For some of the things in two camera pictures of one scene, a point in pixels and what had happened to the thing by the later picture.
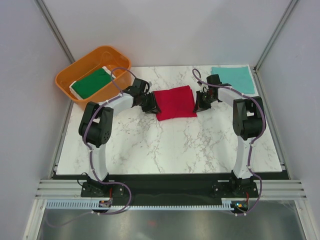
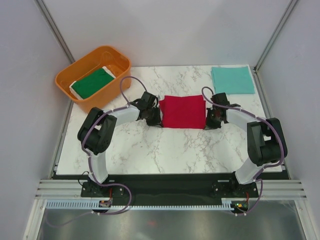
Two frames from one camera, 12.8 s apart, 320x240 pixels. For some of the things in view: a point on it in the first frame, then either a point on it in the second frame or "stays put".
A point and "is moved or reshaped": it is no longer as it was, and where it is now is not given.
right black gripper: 199,106 → 209,125
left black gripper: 152,108 → 156,122
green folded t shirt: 90,84 stays put
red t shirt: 175,103 is moved or reshaped
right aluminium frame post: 289,8 stays put
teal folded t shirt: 239,77 stays put
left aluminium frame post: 55,30 stays put
